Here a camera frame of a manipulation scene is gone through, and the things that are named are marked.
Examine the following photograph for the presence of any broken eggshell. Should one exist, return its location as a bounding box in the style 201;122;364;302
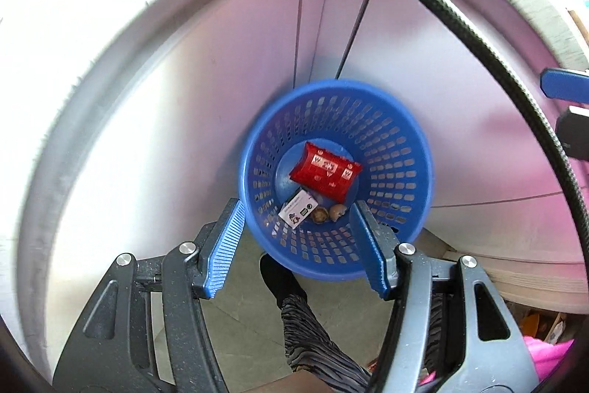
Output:
328;203;348;222

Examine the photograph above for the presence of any beige food scrap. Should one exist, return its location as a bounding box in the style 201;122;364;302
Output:
310;207;329;224

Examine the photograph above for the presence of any green milk carton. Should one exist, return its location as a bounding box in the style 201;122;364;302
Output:
279;187;318;228

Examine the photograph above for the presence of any red snack bag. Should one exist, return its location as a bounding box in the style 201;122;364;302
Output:
289;141;362;203

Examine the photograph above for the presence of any blue trash basket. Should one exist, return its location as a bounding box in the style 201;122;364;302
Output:
239;80;434;281

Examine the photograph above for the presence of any black shoe and leg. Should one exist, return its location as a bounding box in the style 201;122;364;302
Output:
258;253;370;392

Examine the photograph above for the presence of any pink sleeve with white cuff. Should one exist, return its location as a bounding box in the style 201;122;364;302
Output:
523;336;574;381

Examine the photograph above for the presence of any black corrugated cable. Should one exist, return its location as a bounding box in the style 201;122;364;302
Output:
289;0;589;284

